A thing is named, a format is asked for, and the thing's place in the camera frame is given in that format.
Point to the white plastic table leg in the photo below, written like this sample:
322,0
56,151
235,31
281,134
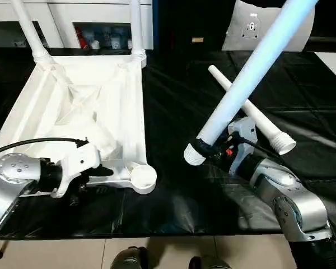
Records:
263,120
31,31
137,28
257,61

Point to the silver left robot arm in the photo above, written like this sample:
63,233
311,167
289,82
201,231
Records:
14,179

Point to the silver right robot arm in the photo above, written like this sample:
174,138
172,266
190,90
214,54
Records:
285,196

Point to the black left robot foot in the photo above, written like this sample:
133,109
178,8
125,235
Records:
129,259

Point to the black robot foot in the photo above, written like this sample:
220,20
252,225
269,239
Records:
208,262
129,259

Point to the white plastic table top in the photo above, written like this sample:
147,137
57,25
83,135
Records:
73,101

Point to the black right robot foot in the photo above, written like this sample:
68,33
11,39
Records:
208,262

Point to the black box with yellow label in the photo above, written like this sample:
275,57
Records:
196,22

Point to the white flat board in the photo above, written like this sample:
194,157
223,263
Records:
333,64

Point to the white cabinet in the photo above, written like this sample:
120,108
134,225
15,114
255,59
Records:
89,14

